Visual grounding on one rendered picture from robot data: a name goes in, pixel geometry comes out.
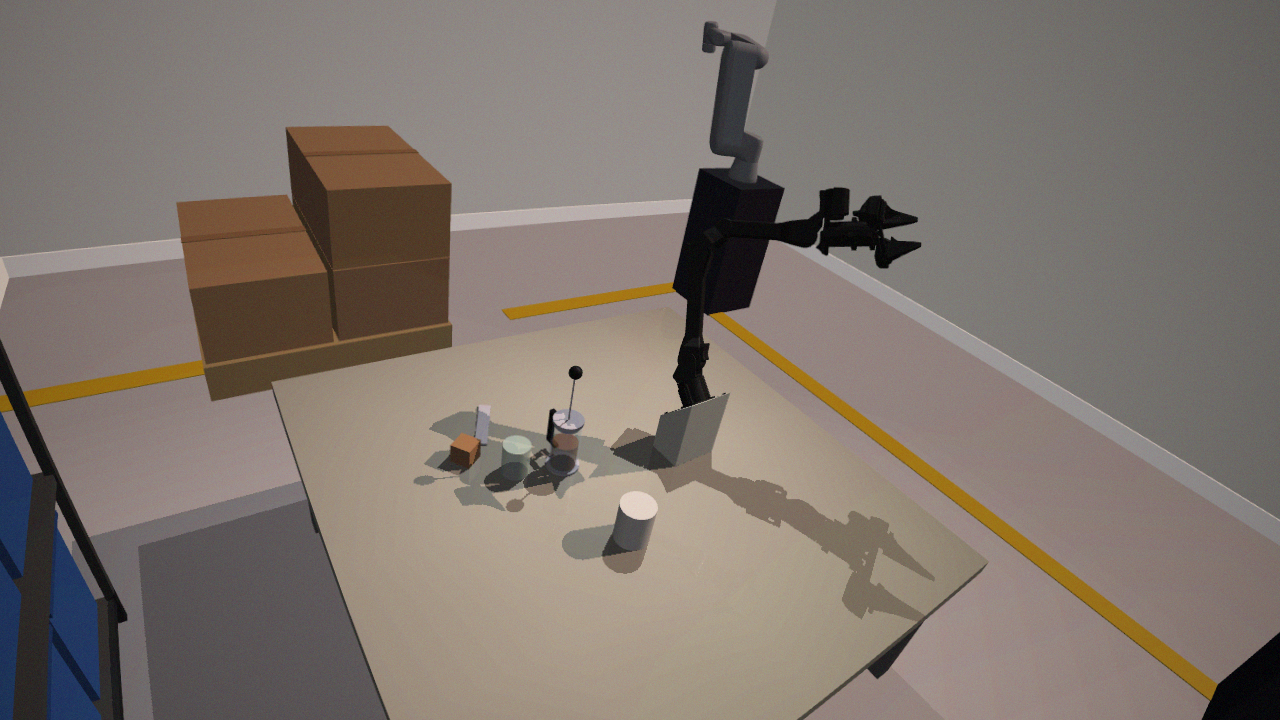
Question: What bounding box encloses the white flat bar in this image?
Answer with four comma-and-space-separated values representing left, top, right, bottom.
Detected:
475, 405, 492, 445

